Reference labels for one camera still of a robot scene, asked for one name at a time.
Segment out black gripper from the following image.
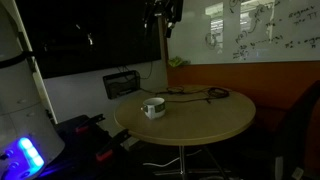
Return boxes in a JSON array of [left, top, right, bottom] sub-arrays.
[[151, 0, 184, 38]]

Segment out white cup green band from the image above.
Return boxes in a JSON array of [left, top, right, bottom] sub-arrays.
[[140, 96, 167, 120]]

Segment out green cloth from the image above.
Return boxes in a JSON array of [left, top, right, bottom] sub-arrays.
[[167, 56, 192, 68]]

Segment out whiteboard with writing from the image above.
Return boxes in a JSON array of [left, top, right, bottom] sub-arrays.
[[166, 0, 320, 66]]

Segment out metal table leg base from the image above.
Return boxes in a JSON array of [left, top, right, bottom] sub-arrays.
[[152, 144, 234, 180]]

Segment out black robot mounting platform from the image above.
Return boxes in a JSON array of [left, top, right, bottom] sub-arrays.
[[41, 114, 141, 180]]

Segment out long black cable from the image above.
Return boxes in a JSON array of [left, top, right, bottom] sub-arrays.
[[139, 85, 214, 105]]

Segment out black coiled cable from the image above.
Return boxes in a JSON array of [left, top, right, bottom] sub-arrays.
[[205, 86, 231, 101]]

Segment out black wall screen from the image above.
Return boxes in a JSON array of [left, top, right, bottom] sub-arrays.
[[14, 0, 163, 80]]

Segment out black clamp red handle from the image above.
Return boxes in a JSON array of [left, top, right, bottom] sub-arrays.
[[74, 113, 106, 135], [95, 128, 132, 163]]

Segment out white floor cable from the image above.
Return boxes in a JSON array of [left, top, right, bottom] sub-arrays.
[[142, 149, 203, 168]]

